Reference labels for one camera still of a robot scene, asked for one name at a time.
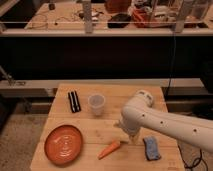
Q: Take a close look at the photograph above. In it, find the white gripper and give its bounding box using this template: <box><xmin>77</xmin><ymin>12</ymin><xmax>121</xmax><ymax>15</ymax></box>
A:
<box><xmin>114</xmin><ymin>119</ymin><xmax>142</xmax><ymax>144</ymax></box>

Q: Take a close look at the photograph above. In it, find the orange pepper with green stem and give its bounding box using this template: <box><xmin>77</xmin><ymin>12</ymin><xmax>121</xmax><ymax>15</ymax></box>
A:
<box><xmin>98</xmin><ymin>140</ymin><xmax>127</xmax><ymax>160</ymax></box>

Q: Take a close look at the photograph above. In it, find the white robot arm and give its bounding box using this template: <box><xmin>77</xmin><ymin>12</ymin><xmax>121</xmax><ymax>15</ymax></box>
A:
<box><xmin>116</xmin><ymin>90</ymin><xmax>213</xmax><ymax>153</ymax></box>

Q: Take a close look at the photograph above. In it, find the blue sponge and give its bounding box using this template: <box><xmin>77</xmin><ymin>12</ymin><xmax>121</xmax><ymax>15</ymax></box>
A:
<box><xmin>143</xmin><ymin>136</ymin><xmax>161</xmax><ymax>161</ymax></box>

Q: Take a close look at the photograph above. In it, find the clear plastic cup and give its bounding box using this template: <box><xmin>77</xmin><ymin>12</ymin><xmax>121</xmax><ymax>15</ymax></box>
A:
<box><xmin>88</xmin><ymin>94</ymin><xmax>105</xmax><ymax>116</ymax></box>

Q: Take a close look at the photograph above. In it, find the black rectangular case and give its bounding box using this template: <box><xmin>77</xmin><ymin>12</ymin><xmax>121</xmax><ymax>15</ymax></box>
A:
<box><xmin>68</xmin><ymin>91</ymin><xmax>81</xmax><ymax>113</ymax></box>

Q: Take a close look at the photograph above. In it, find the orange round plate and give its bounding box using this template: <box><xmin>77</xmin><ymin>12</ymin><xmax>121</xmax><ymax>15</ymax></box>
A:
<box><xmin>44</xmin><ymin>125</ymin><xmax>83</xmax><ymax>166</ymax></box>

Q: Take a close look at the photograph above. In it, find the black bowl on bench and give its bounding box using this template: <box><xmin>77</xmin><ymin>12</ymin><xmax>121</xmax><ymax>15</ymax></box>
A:
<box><xmin>107</xmin><ymin>13</ymin><xmax>131</xmax><ymax>28</ymax></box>

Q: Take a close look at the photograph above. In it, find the black cable on floor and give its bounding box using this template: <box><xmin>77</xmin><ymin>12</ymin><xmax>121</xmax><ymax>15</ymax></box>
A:
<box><xmin>178</xmin><ymin>144</ymin><xmax>210</xmax><ymax>171</ymax></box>

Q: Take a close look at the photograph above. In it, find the grey metal post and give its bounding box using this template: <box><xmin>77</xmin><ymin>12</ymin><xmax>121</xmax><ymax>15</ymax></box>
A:
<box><xmin>173</xmin><ymin>0</ymin><xmax>194</xmax><ymax>33</ymax></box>
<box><xmin>82</xmin><ymin>0</ymin><xmax>93</xmax><ymax>34</ymax></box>

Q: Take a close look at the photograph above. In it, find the grey metal post right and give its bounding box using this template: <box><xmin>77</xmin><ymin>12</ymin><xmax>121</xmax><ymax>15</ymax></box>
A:
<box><xmin>173</xmin><ymin>0</ymin><xmax>194</xmax><ymax>33</ymax></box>

